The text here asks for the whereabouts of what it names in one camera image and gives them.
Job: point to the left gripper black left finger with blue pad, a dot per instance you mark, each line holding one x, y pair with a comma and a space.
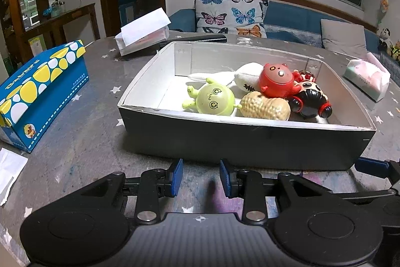
155, 184

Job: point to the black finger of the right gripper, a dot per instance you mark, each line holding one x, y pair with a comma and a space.
382, 169

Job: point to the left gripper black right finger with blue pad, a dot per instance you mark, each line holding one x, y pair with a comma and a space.
248, 185

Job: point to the white plush rabbit toy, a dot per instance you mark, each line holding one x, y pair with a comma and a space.
245, 77

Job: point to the tan peanut shaped toy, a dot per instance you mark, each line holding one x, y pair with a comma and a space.
256, 105

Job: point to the grey cardboard storage box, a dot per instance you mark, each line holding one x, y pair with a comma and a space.
151, 108

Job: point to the green round plastic toy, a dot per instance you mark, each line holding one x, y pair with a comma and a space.
211, 99

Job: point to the pink white tissue pack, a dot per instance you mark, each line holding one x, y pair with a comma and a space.
369, 75

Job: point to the red black ladybug toy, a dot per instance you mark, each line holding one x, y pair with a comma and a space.
310, 101

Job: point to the red round plastic toy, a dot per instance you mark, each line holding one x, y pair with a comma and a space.
277, 81

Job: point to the yellow orange plush toys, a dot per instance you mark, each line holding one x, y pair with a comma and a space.
395, 51

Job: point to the panda plush toy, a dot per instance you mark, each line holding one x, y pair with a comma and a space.
385, 44

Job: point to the grey sofa cushion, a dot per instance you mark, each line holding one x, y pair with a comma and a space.
344, 38

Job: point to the white paper sheet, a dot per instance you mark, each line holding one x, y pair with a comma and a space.
11, 166

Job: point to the blue yellow tissue box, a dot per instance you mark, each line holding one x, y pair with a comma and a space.
37, 92

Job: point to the black flat remote device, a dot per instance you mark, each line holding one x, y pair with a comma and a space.
217, 38

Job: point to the clear acrylic card holder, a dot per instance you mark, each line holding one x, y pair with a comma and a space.
145, 31

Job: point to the blue sofa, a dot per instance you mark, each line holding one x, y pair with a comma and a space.
303, 25

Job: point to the butterfly print pillow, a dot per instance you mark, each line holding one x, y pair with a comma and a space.
237, 17

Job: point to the wooden side table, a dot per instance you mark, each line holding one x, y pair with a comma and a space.
54, 27

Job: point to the wooden display cabinet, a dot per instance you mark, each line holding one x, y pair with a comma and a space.
28, 1

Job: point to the wall flower decoration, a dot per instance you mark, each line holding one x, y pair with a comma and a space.
384, 6

